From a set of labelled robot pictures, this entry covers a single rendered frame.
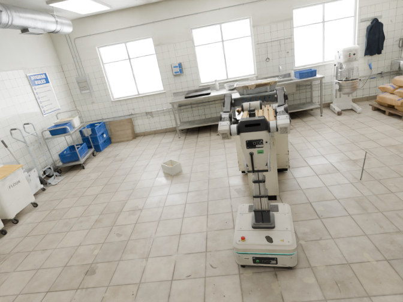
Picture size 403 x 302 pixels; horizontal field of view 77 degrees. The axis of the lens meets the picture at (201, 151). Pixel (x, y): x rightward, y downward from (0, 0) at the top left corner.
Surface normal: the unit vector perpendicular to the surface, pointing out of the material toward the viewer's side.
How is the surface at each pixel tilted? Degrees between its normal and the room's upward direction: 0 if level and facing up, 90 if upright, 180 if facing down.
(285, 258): 90
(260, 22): 90
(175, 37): 90
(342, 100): 90
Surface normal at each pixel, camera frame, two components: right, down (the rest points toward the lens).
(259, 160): -0.22, 0.39
